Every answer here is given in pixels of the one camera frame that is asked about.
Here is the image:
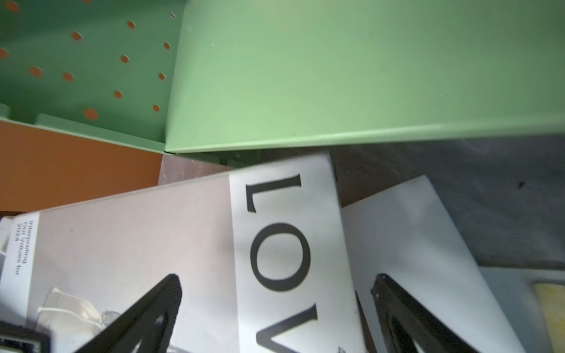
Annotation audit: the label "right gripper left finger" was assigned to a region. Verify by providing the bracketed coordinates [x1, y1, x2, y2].
[78, 274, 182, 352]

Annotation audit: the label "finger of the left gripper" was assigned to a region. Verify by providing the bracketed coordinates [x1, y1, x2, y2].
[1, 322, 50, 353]

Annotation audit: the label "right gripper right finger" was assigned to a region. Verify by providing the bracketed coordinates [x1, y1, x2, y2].
[372, 274, 476, 352]

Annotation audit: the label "white book brown bars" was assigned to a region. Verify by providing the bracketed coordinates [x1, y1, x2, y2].
[342, 176, 524, 352]

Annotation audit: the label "white LOVER book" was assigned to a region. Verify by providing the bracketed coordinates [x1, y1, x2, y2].
[1, 154, 365, 352]

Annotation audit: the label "yellow Chinese history picture book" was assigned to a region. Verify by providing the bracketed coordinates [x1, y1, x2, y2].
[480, 267, 564, 352]

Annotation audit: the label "green desktop shelf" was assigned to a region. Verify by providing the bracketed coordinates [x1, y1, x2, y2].
[1, 1, 564, 164]

